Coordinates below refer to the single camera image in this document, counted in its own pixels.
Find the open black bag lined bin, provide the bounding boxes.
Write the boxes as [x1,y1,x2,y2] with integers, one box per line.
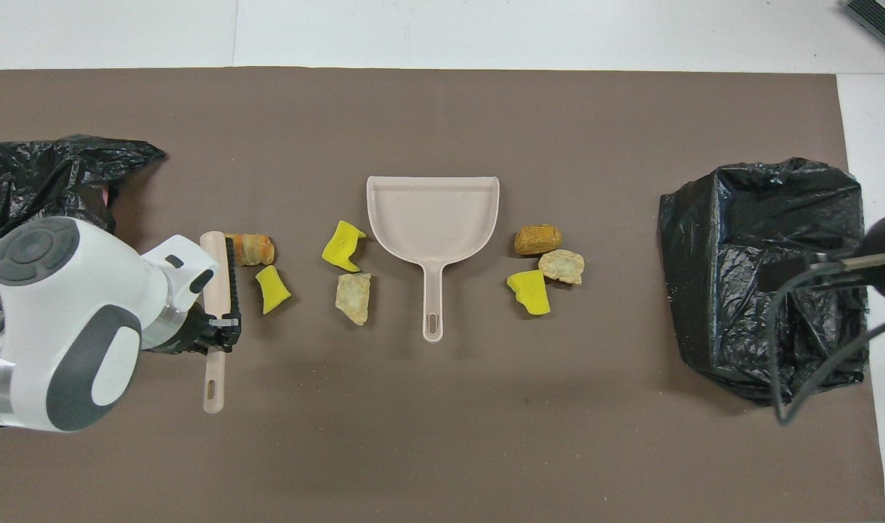
[658,158,870,406]

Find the wedge yellow sponge green back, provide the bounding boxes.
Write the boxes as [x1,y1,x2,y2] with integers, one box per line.
[255,265,293,315]

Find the pale beige rock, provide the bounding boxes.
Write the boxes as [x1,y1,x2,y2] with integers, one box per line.
[537,249,585,285]

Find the brown bread roll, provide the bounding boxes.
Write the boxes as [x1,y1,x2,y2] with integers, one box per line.
[514,224,563,257]

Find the dark ribbed device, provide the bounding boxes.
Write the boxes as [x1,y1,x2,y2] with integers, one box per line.
[843,0,885,62]

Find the striped orange croissant piece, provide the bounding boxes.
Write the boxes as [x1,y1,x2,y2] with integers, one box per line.
[235,232,276,267]

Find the brown table mat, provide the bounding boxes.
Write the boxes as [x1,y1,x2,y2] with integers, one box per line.
[0,67,885,523]

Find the notched yellow sponge piece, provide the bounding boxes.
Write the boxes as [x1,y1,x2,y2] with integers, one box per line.
[322,220,367,274]

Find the beige plastic dustpan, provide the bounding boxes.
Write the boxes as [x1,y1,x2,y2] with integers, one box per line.
[366,175,500,344]

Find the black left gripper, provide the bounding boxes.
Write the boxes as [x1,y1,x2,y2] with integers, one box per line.
[148,305,241,357]

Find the thick yellow sponge chunk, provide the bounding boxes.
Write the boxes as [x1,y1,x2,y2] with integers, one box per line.
[506,270,551,317]

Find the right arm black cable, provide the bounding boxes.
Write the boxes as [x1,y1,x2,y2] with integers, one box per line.
[765,251,885,427]

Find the crumpled black trash bag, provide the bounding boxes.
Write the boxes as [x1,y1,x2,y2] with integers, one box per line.
[0,134,166,306]

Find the beige brush black bristles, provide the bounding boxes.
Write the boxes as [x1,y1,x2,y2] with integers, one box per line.
[200,231,240,415]

